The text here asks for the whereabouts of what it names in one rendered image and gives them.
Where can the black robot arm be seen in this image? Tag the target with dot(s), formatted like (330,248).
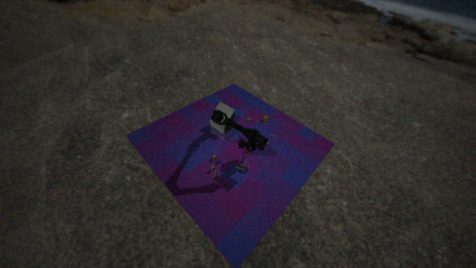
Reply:
(250,133)

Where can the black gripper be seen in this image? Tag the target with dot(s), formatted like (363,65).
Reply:
(250,144)

